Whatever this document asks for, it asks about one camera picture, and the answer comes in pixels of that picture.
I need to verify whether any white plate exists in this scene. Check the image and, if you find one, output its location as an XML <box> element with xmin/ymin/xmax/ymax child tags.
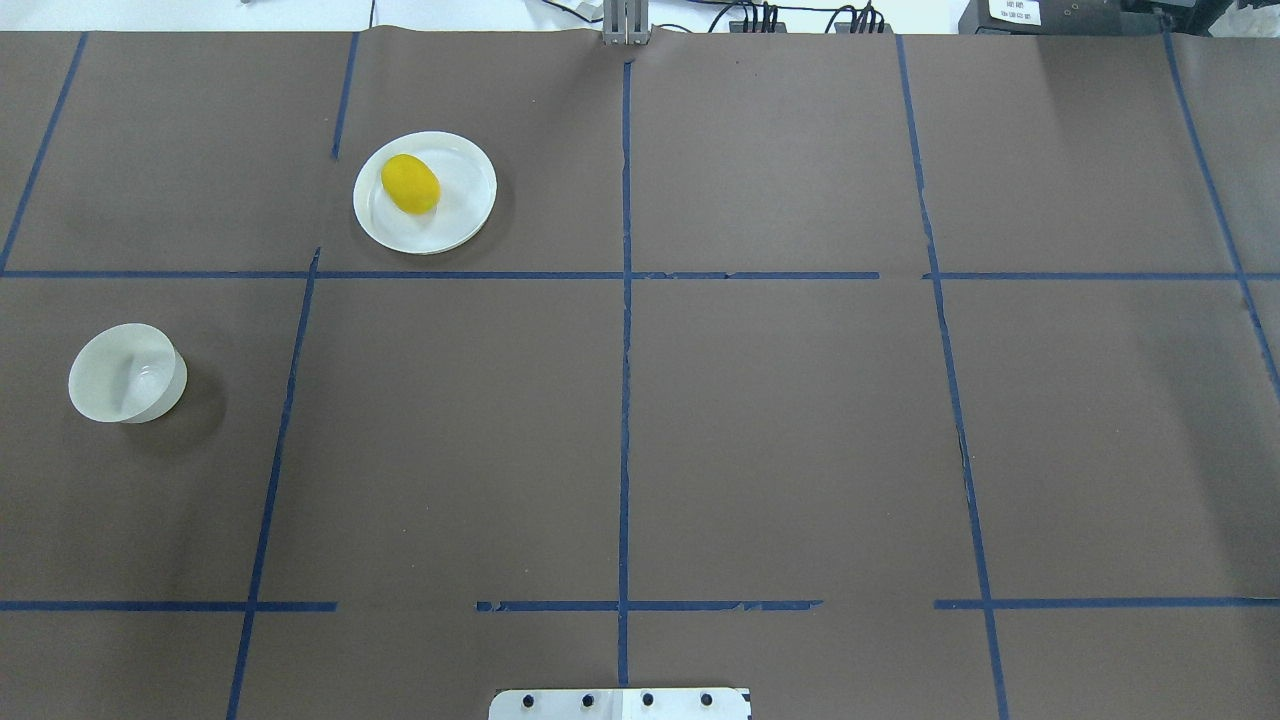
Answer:
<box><xmin>352</xmin><ymin>131</ymin><xmax>498</xmax><ymax>255</ymax></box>

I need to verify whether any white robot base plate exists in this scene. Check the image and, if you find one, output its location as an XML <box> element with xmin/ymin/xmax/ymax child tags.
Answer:
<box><xmin>488</xmin><ymin>687</ymin><xmax>753</xmax><ymax>719</ymax></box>

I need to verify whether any aluminium frame post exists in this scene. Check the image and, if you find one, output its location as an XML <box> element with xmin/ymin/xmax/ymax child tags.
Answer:
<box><xmin>602</xmin><ymin>0</ymin><xmax>653</xmax><ymax>46</ymax></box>

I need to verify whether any white bowl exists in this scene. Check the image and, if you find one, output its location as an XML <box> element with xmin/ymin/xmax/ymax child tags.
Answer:
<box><xmin>67</xmin><ymin>323</ymin><xmax>188</xmax><ymax>424</ymax></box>

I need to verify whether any black device with label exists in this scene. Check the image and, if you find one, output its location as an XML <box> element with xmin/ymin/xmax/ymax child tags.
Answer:
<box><xmin>957</xmin><ymin>1</ymin><xmax>1162</xmax><ymax>37</ymax></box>

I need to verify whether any yellow lemon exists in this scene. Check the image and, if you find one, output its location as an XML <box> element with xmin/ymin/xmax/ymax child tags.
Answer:
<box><xmin>380</xmin><ymin>154</ymin><xmax>442</xmax><ymax>217</ymax></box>

